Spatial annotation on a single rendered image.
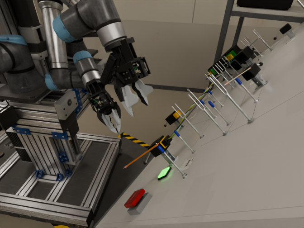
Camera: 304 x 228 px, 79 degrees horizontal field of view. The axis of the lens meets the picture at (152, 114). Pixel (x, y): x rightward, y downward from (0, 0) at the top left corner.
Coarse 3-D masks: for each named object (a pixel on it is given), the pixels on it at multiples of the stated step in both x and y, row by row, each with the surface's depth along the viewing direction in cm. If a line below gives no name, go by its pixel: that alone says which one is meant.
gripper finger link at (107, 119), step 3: (102, 114) 68; (102, 117) 70; (105, 117) 70; (108, 117) 70; (105, 120) 67; (108, 120) 70; (105, 123) 65; (108, 123) 68; (111, 123) 69; (108, 126) 67; (111, 126) 69; (111, 129) 69; (114, 129) 69; (114, 132) 68; (117, 132) 68
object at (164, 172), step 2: (166, 168) 57; (168, 168) 57; (170, 168) 57; (162, 170) 59; (164, 170) 57; (166, 170) 56; (168, 170) 56; (170, 170) 56; (162, 172) 57; (164, 172) 56; (166, 172) 56; (168, 172) 56; (160, 174) 57; (162, 174) 55; (164, 174) 55; (166, 174) 55; (158, 176) 57; (160, 176) 56; (162, 176) 55; (164, 176) 55; (158, 178) 57; (160, 178) 56; (162, 178) 56
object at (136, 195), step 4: (136, 192) 51; (140, 192) 49; (144, 192) 49; (132, 196) 50; (136, 196) 48; (140, 196) 48; (128, 200) 50; (132, 200) 47; (136, 200) 47; (140, 200) 49; (124, 204) 49; (128, 204) 48; (132, 204) 46; (136, 204) 48
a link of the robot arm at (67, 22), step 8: (72, 8) 49; (64, 16) 50; (72, 16) 49; (80, 16) 49; (56, 24) 52; (64, 24) 51; (72, 24) 50; (80, 24) 50; (56, 32) 53; (64, 32) 52; (72, 32) 52; (80, 32) 52; (88, 32) 54; (64, 40) 55; (72, 40) 56
